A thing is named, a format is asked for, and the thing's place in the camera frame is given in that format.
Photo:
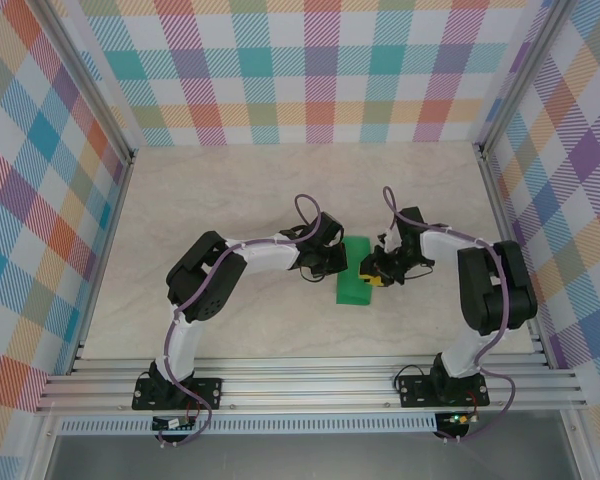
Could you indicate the green cloth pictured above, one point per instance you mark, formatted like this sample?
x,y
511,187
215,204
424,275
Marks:
x,y
352,292

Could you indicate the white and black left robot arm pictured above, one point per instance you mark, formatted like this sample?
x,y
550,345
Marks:
x,y
265,255

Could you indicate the dark circuit board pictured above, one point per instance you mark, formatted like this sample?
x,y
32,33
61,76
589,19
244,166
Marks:
x,y
172,424

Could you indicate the small wrist camera box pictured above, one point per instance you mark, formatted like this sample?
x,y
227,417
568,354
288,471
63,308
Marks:
x,y
390,241
336,241

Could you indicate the aluminium mounting rail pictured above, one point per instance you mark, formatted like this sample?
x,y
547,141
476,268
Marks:
x,y
305,385

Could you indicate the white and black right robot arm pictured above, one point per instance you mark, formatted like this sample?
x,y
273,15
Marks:
x,y
500,290

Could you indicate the small right wrist camera box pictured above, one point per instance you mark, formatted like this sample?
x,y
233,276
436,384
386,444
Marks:
x,y
390,241

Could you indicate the grey metal panel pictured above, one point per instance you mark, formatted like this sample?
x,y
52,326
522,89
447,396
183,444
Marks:
x,y
305,460

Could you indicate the aluminium side rail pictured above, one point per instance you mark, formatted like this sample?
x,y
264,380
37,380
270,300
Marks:
x,y
107,250
511,250

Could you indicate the circuit board with green light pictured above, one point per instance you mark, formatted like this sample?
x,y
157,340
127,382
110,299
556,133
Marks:
x,y
457,419

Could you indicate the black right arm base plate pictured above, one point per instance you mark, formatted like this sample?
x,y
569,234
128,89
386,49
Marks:
x,y
415,390

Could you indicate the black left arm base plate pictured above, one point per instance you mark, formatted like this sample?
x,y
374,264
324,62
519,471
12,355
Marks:
x,y
210,392

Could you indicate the aluminium frame post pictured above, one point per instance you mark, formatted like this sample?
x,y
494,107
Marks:
x,y
520,80
90,85

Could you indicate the small left wrist camera box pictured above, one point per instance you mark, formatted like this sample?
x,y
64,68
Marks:
x,y
336,241

